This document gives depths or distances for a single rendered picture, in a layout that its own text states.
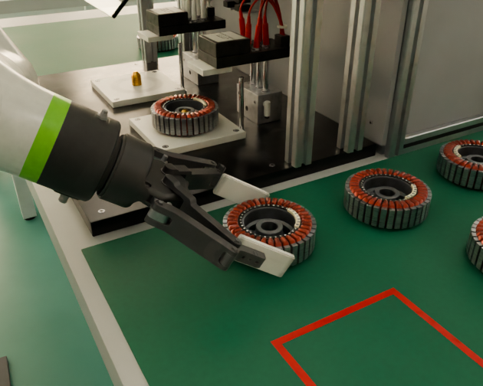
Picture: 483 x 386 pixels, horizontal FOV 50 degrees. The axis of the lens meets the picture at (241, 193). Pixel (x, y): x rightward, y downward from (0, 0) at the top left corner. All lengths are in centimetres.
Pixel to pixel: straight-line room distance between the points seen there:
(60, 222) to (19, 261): 127
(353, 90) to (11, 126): 48
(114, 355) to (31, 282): 137
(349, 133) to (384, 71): 11
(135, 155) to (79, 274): 17
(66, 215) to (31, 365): 91
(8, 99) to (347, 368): 39
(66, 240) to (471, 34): 69
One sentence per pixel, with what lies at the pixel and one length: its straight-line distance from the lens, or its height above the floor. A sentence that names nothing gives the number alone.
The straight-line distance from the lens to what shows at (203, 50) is 88.
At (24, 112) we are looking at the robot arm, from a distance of 52.
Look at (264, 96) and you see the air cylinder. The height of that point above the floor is 82.
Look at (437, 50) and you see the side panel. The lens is 89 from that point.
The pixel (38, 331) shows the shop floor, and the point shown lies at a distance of 169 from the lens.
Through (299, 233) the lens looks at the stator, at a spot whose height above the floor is 79.
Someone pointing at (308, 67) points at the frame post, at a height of 92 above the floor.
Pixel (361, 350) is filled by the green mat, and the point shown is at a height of 75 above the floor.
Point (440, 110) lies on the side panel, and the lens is 95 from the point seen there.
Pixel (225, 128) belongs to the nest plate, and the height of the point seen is 78.
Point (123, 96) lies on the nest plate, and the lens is 104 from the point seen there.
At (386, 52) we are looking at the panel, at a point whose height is 92.
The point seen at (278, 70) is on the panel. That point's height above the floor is 81.
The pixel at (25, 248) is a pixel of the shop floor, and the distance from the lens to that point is 205.
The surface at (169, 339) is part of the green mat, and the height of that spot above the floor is 75.
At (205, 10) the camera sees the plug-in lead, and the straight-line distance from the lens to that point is 111.
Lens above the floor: 113
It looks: 30 degrees down
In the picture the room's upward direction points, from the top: straight up
